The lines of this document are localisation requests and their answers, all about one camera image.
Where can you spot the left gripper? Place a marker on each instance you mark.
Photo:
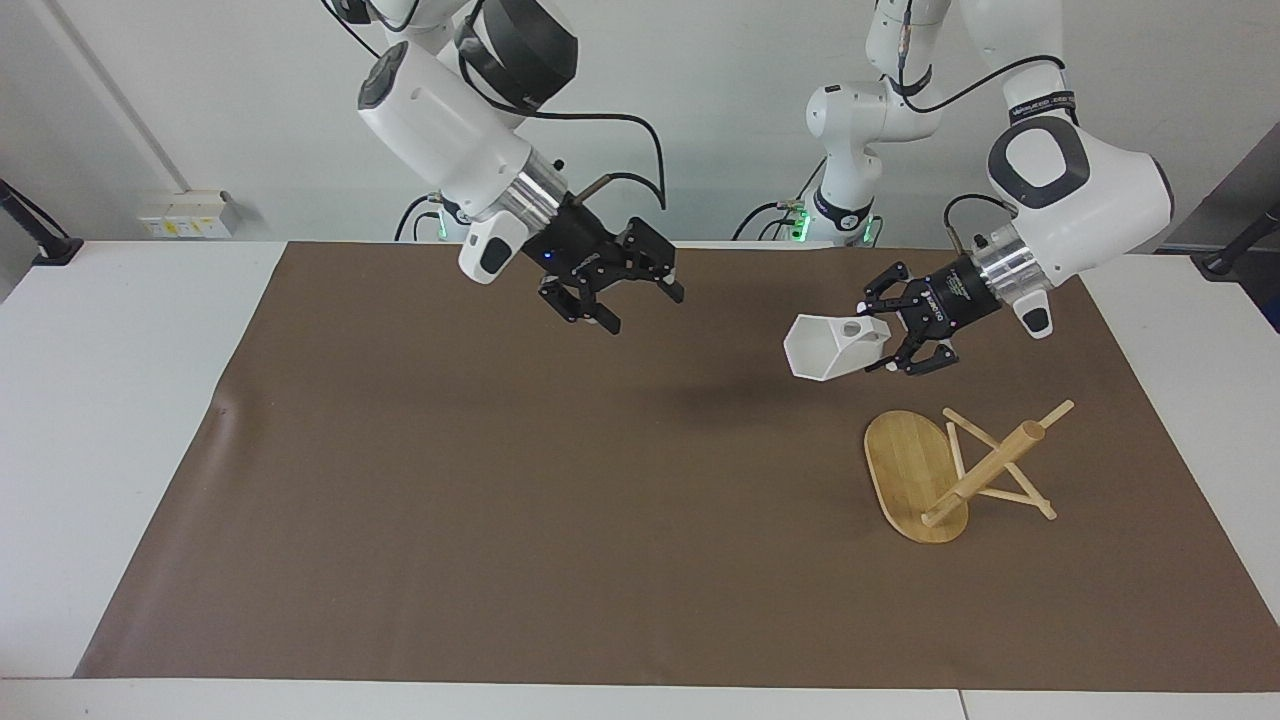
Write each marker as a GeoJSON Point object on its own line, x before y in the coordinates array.
{"type": "Point", "coordinates": [955, 295]}

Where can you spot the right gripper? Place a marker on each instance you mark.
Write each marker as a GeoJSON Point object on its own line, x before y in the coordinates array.
{"type": "Point", "coordinates": [570, 245]}

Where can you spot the white cup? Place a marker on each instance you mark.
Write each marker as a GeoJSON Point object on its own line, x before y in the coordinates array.
{"type": "Point", "coordinates": [815, 350]}

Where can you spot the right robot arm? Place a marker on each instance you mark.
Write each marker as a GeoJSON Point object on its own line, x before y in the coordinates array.
{"type": "Point", "coordinates": [440, 120]}

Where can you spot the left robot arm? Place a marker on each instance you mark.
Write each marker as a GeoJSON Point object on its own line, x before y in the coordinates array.
{"type": "Point", "coordinates": [1110, 200]}

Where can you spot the wooden cup rack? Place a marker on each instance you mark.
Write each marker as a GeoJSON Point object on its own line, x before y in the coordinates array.
{"type": "Point", "coordinates": [905, 470]}

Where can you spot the black stand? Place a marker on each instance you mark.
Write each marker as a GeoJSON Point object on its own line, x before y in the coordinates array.
{"type": "Point", "coordinates": [45, 238]}
{"type": "Point", "coordinates": [1235, 250]}

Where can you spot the white wall socket box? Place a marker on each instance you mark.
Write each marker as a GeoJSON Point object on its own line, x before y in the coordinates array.
{"type": "Point", "coordinates": [185, 215]}

